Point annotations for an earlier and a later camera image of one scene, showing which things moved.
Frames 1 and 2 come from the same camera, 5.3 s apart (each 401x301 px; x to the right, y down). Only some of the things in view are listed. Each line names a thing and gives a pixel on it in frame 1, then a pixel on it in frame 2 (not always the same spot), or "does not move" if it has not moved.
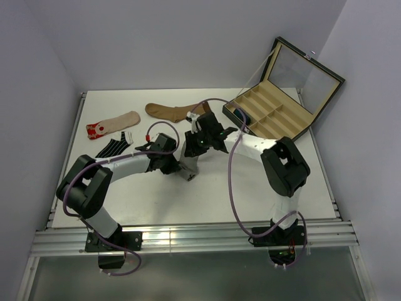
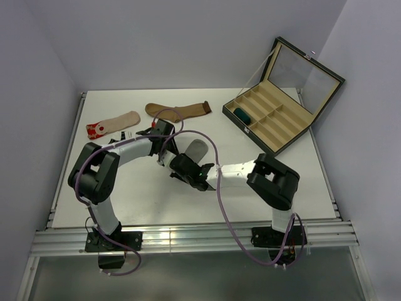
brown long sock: [176, 113] does not move
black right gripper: [192, 148] → [175, 174]
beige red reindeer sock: [101, 128] does not move
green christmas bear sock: [239, 114] does not move
